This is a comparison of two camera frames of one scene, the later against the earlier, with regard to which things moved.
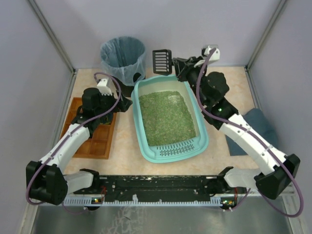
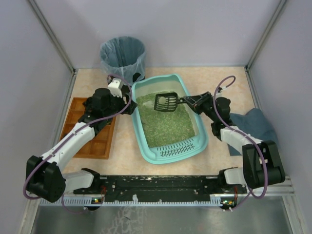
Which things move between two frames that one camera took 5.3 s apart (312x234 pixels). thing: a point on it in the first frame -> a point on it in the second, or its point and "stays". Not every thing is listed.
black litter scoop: [163, 61] -> [167, 102]
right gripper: [180, 67] -> [201, 102]
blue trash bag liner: [122, 57] stays
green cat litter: [165, 118] stays
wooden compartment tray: [98, 146] stays
